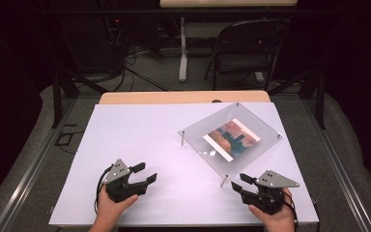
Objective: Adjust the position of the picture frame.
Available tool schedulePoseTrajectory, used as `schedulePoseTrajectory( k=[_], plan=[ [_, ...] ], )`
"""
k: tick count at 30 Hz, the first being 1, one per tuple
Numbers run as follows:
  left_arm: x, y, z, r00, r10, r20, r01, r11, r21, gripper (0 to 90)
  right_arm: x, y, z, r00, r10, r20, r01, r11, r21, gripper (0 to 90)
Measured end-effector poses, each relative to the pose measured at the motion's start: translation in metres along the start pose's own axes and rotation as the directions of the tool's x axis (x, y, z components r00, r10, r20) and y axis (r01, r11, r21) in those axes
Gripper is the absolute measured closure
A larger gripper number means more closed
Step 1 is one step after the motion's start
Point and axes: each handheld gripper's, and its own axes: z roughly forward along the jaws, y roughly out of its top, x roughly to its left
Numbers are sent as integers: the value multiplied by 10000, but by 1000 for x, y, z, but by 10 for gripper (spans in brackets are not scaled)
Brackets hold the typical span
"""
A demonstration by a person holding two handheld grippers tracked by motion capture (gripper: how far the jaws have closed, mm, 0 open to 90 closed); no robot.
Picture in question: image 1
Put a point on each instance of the light wooden desk top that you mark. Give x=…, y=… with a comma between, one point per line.
x=228, y=3

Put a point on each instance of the black metal stand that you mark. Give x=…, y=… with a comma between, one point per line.
x=319, y=96
x=57, y=96

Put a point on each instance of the white table mat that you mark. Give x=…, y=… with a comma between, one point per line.
x=141, y=135

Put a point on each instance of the aluminium floor rail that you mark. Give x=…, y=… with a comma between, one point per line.
x=29, y=180
x=338, y=167

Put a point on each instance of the black folding chair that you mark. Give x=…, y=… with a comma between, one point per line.
x=248, y=42

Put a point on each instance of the clear acrylic photo frame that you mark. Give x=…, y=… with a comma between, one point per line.
x=212, y=122

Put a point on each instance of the white desk leg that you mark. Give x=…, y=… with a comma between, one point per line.
x=183, y=58

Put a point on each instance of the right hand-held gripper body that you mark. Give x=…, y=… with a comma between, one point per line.
x=270, y=193

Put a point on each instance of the wooden table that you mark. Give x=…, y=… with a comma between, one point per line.
x=174, y=97

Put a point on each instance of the person's left hand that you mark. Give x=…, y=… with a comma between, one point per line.
x=109, y=211

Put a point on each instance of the dark equipment with red light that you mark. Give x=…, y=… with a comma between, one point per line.
x=114, y=35

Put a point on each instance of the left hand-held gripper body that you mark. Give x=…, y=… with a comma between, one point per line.
x=117, y=180

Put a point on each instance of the colourful photo print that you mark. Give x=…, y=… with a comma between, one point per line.
x=233, y=140

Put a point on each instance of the person's right hand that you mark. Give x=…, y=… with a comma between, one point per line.
x=278, y=222

